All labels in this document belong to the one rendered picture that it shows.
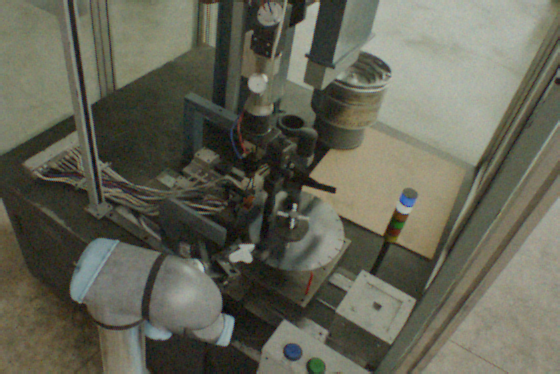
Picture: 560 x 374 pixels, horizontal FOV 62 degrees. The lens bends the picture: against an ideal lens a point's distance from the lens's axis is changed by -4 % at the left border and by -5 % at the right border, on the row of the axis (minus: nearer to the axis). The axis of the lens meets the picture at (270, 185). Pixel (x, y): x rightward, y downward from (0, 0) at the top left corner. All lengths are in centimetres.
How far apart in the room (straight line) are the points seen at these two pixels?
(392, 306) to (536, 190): 81
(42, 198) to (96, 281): 107
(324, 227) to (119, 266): 82
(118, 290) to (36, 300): 172
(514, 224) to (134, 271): 58
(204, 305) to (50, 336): 162
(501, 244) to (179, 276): 50
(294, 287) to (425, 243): 60
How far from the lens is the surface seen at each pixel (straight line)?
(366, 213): 186
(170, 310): 80
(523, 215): 76
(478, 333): 271
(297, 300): 143
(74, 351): 233
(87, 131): 152
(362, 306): 141
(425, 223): 192
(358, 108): 194
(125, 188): 181
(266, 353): 129
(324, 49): 149
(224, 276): 130
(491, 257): 82
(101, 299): 83
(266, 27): 114
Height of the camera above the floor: 203
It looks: 43 degrees down
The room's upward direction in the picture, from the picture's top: 10 degrees clockwise
